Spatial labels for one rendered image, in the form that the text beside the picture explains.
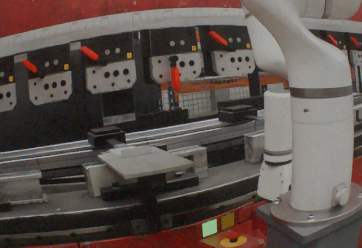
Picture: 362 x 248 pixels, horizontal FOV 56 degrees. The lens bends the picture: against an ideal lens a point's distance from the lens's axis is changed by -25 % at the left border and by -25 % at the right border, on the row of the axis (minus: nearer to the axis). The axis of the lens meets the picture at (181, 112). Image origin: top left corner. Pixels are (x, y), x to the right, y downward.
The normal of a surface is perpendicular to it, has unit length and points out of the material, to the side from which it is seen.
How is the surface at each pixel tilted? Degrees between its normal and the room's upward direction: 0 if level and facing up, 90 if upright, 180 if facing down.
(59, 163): 90
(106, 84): 90
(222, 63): 90
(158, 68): 90
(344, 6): 134
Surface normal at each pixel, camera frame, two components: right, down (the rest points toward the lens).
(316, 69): -0.43, 0.21
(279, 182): -0.76, 0.15
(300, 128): -0.91, 0.14
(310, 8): 0.07, 0.86
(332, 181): -0.06, 0.14
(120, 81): 0.42, 0.07
